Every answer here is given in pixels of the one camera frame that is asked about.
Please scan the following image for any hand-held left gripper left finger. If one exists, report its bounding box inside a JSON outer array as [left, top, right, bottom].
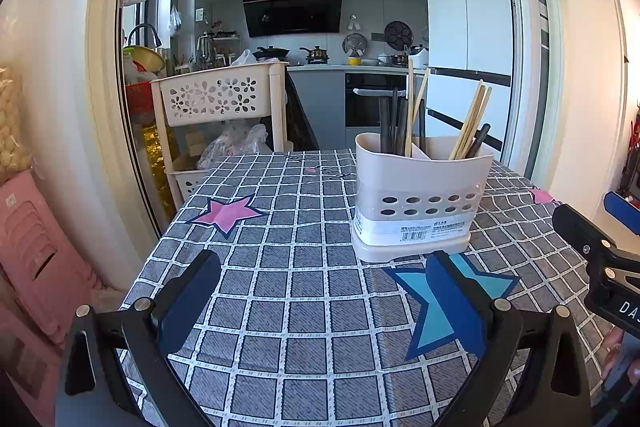
[[56, 248, 223, 427]]

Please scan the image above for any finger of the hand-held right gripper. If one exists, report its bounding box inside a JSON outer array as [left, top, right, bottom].
[[602, 191, 640, 235], [551, 203, 618, 263]]

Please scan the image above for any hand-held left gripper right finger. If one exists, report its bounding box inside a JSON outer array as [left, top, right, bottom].
[[425, 249, 593, 427]]

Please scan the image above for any white plastic utensil holder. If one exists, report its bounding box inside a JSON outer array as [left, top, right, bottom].
[[350, 132, 495, 262]]

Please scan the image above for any blue floral bamboo chopstick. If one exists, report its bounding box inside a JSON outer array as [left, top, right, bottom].
[[407, 67, 432, 158]]

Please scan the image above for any person's right hand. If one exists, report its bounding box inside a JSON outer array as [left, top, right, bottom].
[[600, 326, 640, 385]]

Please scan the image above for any grey checked tablecloth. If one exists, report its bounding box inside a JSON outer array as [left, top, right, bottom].
[[117, 149, 640, 427]]

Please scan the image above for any gold foil bag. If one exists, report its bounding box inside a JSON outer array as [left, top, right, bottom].
[[142, 124, 176, 208]]

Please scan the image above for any stack of pink plastic stools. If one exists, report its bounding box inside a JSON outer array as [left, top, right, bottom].
[[0, 171, 108, 338]]

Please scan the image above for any clear crumpled plastic bag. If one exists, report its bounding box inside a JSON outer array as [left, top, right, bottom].
[[196, 123, 273, 170]]

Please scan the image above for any pink plastic stool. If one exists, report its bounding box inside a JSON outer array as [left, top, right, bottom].
[[0, 307, 66, 413]]

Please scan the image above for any cream flower-cutout storage cart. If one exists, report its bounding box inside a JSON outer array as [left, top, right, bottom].
[[150, 62, 296, 208]]

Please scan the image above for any red plastic basket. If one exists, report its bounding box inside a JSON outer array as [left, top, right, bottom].
[[125, 82, 153, 115]]

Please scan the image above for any black built-in oven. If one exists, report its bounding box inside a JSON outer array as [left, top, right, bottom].
[[345, 73, 408, 128]]

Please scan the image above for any grey lower kitchen cabinet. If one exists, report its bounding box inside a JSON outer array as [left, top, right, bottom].
[[289, 71, 347, 150]]

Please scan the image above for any white refrigerator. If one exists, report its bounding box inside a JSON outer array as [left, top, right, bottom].
[[420, 0, 516, 168]]

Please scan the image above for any yellow plastic basin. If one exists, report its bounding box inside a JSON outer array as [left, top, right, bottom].
[[122, 47, 166, 72]]

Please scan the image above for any bag of round puffed snacks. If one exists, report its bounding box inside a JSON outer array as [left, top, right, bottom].
[[0, 67, 33, 182]]

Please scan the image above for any black wok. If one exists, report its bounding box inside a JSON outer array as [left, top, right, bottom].
[[251, 46, 291, 60]]

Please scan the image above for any lidded cooking pot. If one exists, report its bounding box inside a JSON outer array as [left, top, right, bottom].
[[300, 46, 331, 65]]

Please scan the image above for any curved kitchen faucet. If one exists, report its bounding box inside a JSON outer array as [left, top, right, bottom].
[[125, 23, 163, 50]]

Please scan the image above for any black range hood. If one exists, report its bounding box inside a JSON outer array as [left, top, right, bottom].
[[241, 0, 346, 38]]

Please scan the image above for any black round wall strainer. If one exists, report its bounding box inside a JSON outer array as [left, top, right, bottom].
[[384, 20, 415, 50]]

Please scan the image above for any grey round wall strainer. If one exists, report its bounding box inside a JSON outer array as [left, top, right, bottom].
[[342, 33, 368, 58]]

